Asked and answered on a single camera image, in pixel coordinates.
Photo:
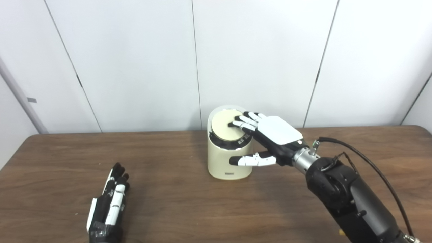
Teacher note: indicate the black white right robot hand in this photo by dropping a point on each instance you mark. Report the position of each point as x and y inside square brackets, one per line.
[276, 131]

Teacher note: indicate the grey wall post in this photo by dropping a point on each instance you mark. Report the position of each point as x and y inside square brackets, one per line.
[22, 98]

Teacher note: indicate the cream round bin lid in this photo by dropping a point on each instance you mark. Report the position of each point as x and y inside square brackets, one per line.
[224, 130]

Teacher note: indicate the small grey wall tag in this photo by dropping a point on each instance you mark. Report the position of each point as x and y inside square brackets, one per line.
[32, 100]

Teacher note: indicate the cream-colored bin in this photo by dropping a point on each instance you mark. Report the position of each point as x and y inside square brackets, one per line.
[226, 162]

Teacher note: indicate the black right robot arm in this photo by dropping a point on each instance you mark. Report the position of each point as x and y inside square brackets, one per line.
[351, 199]

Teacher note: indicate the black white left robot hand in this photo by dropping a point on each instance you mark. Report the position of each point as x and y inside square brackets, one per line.
[101, 209]

